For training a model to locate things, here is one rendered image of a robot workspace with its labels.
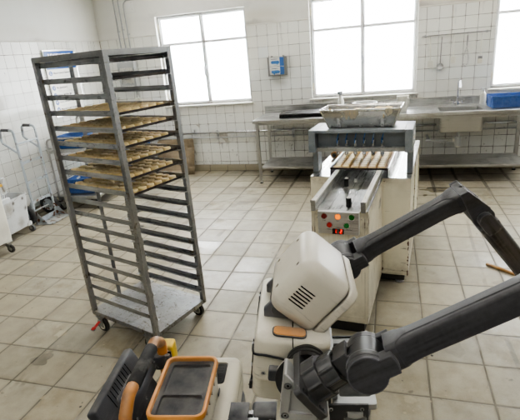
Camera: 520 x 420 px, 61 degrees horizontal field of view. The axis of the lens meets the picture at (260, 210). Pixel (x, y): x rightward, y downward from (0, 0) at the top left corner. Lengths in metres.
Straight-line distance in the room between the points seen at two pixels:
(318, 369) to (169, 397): 0.51
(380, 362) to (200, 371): 0.63
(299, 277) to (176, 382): 0.54
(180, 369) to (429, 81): 5.64
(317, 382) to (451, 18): 5.90
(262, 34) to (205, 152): 1.98
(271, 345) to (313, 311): 0.12
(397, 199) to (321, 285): 2.36
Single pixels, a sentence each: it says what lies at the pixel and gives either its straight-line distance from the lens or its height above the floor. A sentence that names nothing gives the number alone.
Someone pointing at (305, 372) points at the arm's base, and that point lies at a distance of 0.92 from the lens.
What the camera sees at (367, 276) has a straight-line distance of 2.77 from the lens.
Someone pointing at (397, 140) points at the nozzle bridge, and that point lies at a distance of 3.26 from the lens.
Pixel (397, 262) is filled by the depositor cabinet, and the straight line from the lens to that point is 3.47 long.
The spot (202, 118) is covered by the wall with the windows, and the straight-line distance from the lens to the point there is 7.10.
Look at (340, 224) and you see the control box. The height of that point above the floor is 0.76.
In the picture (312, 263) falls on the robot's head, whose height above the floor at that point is 1.32.
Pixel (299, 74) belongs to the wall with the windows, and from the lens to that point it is 6.59.
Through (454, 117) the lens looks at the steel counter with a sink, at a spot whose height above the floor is 0.81.
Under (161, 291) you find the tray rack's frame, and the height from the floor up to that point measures 0.15.
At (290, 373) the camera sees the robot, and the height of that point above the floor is 1.15.
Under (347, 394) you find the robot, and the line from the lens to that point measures 1.15.
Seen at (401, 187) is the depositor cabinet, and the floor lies 0.77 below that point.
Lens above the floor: 1.75
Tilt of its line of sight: 20 degrees down
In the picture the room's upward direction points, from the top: 5 degrees counter-clockwise
